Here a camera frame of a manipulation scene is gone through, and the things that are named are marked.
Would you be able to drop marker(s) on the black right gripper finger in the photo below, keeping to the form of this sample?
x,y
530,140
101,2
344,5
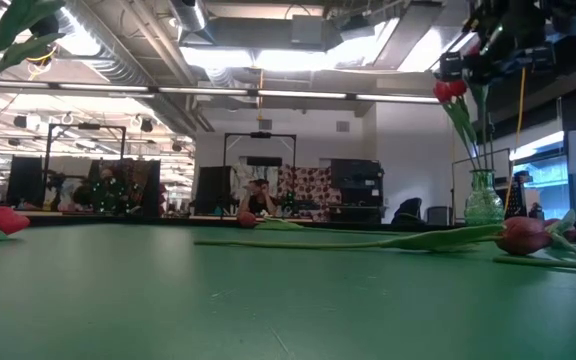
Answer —
x,y
451,65
535,58

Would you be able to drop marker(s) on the tulips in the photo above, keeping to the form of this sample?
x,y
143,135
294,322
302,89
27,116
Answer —
x,y
23,15
28,50

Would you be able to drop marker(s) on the green glass vase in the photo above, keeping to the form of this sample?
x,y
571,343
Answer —
x,y
484,202

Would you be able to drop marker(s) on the whiteboard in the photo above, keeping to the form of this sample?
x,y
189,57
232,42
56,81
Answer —
x,y
460,190

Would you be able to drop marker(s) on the black mesh stand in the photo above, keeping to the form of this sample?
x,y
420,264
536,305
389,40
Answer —
x,y
516,200

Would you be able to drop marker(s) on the grey bin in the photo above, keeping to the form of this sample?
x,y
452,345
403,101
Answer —
x,y
438,214

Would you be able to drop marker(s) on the black office chair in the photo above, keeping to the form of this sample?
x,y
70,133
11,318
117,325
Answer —
x,y
408,210

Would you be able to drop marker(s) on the black cabinet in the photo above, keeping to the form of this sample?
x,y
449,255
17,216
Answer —
x,y
355,185

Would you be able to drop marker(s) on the red patterned backdrop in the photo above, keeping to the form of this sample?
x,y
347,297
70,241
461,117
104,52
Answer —
x,y
313,185

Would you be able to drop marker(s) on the person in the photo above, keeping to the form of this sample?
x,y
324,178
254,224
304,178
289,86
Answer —
x,y
105,192
259,202

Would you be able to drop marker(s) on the long ceiling light bar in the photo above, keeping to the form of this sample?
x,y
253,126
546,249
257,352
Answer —
x,y
203,91

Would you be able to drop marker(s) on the black upright panel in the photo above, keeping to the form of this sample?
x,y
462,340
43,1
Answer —
x,y
213,187

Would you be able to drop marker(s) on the black ceiling spotlight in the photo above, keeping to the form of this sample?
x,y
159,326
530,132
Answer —
x,y
177,147
146,125

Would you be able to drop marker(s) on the green table mat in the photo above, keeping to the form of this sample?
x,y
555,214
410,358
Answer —
x,y
118,300

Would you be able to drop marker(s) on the grey wall vent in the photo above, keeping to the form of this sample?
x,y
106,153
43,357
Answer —
x,y
265,124
343,126

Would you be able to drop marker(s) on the black metal gantry frame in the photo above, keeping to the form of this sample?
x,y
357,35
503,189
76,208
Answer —
x,y
88,126
260,135

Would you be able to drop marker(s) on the grey rectangular ceiling duct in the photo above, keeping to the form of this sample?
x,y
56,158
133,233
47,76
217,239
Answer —
x,y
248,32

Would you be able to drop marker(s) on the round silver air duct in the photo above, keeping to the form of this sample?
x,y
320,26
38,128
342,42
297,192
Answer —
x,y
188,12

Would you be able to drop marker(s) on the ribbed silver air duct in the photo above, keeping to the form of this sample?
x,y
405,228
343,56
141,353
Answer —
x,y
118,60

